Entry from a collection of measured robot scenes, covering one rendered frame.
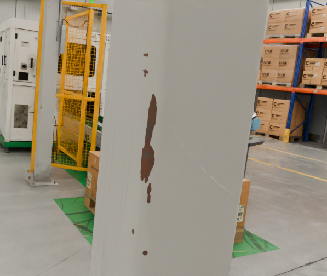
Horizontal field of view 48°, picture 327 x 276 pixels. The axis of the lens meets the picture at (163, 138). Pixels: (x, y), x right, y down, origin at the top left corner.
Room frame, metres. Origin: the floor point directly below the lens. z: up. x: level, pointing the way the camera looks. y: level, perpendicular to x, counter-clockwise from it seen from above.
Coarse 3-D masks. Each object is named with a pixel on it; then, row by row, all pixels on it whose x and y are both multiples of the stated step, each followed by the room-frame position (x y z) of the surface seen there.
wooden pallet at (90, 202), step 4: (88, 196) 3.44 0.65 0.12; (84, 200) 3.51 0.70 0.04; (88, 200) 3.43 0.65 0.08; (92, 200) 3.41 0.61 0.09; (84, 204) 3.51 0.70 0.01; (88, 204) 3.42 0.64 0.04; (92, 204) 3.41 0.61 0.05; (88, 208) 3.41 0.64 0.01; (92, 208) 3.39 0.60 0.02; (92, 212) 3.32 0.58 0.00; (236, 228) 2.98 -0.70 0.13; (240, 228) 3.01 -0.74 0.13; (236, 232) 2.98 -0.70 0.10; (240, 232) 3.01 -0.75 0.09; (236, 236) 2.99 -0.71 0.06; (240, 236) 3.01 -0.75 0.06; (236, 240) 2.99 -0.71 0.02; (240, 240) 3.02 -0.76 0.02
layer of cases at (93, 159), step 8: (96, 152) 3.50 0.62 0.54; (88, 160) 3.51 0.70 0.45; (96, 160) 3.33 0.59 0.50; (88, 168) 3.49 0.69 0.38; (96, 168) 3.32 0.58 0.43; (88, 176) 3.48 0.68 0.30; (96, 176) 3.30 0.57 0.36; (88, 184) 3.46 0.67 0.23; (96, 184) 3.29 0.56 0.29; (248, 184) 3.02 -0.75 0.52; (88, 192) 3.45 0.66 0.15; (248, 192) 3.02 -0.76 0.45; (240, 200) 2.98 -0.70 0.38; (240, 208) 2.99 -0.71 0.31; (240, 216) 3.00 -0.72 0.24; (240, 224) 3.01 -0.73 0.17
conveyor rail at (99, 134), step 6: (72, 120) 5.43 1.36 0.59; (66, 126) 5.68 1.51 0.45; (72, 126) 5.43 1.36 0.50; (84, 126) 4.97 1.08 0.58; (78, 132) 5.18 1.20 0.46; (90, 132) 4.78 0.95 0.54; (84, 138) 4.94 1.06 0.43; (90, 138) 4.76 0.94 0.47; (96, 138) 4.58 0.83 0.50; (96, 144) 4.56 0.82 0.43
